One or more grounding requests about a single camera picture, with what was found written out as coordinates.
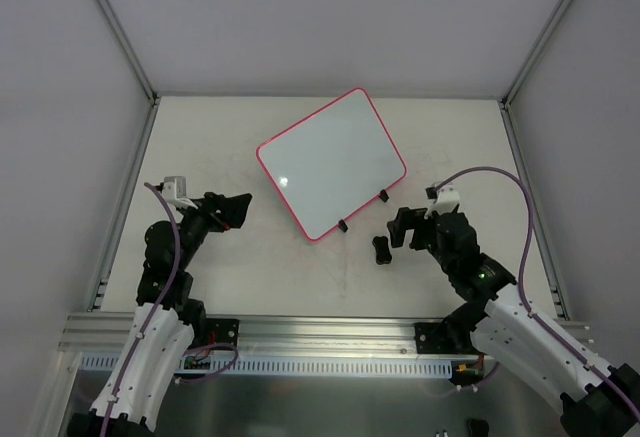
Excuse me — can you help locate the black whiteboard eraser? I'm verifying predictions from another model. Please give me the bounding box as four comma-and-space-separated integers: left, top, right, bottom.
372, 236, 392, 265

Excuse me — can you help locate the pink framed whiteboard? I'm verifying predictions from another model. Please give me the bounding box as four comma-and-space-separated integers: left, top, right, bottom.
256, 87, 407, 242

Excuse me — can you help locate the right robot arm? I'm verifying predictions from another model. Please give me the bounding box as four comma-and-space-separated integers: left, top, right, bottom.
387, 207, 639, 436

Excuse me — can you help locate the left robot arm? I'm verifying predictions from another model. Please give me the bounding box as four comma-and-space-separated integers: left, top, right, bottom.
66, 179, 252, 436

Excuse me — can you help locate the black object bottom edge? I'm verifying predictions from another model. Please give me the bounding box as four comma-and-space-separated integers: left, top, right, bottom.
466, 419, 490, 437

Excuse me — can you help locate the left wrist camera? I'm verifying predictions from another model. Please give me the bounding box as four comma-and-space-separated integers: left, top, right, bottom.
157, 176, 196, 209

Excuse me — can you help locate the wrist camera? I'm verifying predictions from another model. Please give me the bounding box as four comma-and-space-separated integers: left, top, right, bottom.
425, 183, 460, 219
157, 176, 196, 209

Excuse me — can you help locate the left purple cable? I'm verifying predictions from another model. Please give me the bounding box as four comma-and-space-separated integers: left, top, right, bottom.
97, 181, 239, 437

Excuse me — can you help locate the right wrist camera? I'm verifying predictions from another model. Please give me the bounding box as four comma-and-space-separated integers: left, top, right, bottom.
425, 183, 460, 219

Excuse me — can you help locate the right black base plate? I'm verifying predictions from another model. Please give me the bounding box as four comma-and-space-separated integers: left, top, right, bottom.
414, 321, 475, 355

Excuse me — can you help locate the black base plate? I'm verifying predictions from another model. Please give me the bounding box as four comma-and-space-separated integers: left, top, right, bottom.
201, 317, 240, 346
414, 321, 475, 355

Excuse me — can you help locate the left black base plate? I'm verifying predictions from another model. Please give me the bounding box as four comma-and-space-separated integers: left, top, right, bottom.
201, 317, 240, 346

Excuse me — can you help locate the slotted cable duct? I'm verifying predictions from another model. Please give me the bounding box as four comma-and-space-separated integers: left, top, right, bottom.
79, 352, 454, 380

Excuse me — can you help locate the aluminium mounting rail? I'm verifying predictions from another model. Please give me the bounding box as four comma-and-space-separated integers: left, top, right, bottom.
57, 310, 600, 361

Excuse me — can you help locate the left aluminium frame post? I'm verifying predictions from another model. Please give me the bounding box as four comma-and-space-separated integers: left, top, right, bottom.
93, 0, 158, 105

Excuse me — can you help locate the aluminium frame post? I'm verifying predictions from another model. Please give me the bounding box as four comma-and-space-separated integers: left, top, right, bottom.
93, 0, 158, 105
500, 0, 576, 108

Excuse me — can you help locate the right aluminium frame post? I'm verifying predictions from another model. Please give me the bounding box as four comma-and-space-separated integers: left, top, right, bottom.
500, 0, 576, 108

